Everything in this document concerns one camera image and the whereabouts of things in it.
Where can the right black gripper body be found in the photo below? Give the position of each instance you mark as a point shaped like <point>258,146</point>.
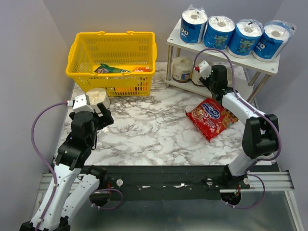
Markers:
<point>208,83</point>

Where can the white two-tier shelf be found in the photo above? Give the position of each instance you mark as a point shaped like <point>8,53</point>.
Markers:
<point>248,89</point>

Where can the orange box in basket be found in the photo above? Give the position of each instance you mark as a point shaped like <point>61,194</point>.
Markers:
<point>142,69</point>

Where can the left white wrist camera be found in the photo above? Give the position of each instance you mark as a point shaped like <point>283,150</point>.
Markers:
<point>80,103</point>

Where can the yellow plastic shopping basket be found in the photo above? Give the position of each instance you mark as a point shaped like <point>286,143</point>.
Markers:
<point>121,50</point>

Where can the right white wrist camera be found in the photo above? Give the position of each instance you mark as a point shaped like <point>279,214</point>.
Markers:
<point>204,69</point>

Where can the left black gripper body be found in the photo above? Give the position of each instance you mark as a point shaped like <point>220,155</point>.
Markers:
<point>97,122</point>

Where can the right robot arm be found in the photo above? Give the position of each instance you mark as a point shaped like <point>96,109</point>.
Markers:
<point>261,131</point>

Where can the beige brown roll front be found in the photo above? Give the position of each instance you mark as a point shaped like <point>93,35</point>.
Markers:
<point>182,68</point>

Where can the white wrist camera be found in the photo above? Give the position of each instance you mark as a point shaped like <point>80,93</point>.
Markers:
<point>80,103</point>
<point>204,69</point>

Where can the green snack packet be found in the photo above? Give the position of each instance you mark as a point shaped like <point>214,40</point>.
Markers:
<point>106,69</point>

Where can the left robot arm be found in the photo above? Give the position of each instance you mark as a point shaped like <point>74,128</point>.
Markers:
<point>59,205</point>

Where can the red snack bag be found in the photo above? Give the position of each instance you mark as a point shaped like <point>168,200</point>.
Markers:
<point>211,118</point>

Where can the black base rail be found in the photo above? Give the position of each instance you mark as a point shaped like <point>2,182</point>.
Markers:
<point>161,183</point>

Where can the beige brown roll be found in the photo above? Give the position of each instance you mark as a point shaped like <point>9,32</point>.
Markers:
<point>182,68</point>
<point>197,79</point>

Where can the blue roll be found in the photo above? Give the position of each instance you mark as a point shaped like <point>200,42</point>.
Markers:
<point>218,33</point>
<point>276,35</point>
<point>193,23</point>
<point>246,35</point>

